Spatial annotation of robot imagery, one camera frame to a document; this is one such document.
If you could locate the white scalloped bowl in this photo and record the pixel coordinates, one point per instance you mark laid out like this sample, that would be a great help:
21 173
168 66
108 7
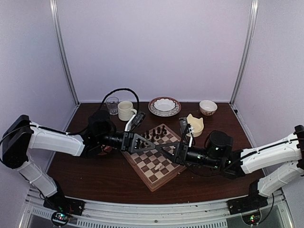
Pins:
164 104

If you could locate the yellow cat-ear bowl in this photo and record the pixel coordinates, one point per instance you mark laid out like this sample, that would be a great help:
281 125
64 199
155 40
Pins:
197 124

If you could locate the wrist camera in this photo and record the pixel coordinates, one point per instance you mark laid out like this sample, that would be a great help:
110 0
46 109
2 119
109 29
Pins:
135 121
187 131

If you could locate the front aluminium rail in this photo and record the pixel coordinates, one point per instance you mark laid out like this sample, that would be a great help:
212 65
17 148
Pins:
98 214

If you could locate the patterned brown rim plate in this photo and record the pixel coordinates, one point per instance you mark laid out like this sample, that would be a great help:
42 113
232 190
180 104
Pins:
170 113

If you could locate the wooden chess board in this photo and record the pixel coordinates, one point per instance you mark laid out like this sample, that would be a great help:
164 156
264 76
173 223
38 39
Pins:
144 162

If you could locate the left aluminium frame post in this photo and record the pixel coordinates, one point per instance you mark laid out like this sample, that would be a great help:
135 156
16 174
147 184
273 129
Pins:
62 52

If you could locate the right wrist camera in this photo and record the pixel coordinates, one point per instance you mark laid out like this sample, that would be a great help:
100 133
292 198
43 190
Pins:
187 131

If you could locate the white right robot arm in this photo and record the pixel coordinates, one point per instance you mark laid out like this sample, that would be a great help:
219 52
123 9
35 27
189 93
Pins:
217 154

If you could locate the pink cat-ear bowl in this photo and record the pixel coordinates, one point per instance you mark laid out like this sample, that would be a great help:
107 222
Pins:
106 149

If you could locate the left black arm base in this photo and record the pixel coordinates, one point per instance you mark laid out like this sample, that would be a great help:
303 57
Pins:
65 205

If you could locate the clear drinking glass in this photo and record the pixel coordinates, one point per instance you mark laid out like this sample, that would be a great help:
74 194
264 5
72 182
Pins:
112 105

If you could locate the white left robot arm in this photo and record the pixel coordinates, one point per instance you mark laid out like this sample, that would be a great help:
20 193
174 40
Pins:
101 132

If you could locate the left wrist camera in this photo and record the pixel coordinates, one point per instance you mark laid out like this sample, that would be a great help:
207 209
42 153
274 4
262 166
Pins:
135 121

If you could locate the white floral small bowl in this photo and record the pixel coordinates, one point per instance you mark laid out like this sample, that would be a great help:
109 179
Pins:
207 107

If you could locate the right aluminium frame post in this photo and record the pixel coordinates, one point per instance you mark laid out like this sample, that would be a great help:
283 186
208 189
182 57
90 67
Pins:
246 50

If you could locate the cream ribbed mug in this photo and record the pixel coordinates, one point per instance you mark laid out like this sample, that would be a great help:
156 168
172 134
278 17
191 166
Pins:
126 110

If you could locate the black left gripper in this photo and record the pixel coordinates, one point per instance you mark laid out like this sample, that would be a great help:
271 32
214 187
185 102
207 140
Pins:
132 145

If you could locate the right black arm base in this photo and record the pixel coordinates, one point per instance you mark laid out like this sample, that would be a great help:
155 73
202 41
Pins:
245 204

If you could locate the white chess pawn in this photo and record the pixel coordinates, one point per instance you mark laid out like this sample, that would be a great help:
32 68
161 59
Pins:
158 166

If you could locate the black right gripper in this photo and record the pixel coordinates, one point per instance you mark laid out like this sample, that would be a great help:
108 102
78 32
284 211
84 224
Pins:
176 157

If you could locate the aluminium frame post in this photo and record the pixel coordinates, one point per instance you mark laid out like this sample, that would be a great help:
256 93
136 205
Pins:
246 50
62 52

